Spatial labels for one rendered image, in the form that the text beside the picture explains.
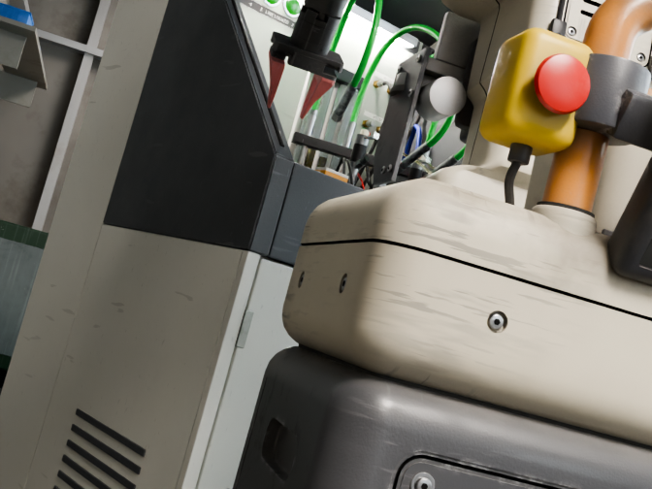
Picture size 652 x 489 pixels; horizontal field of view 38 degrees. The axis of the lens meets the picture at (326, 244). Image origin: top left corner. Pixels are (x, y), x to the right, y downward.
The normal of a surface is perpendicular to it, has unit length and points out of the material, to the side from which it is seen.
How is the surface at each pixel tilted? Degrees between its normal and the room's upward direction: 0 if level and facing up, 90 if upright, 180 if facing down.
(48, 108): 90
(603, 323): 90
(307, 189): 90
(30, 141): 90
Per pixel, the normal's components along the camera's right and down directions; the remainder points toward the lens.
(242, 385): 0.59, 0.09
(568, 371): 0.25, -0.01
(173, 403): -0.77, -0.26
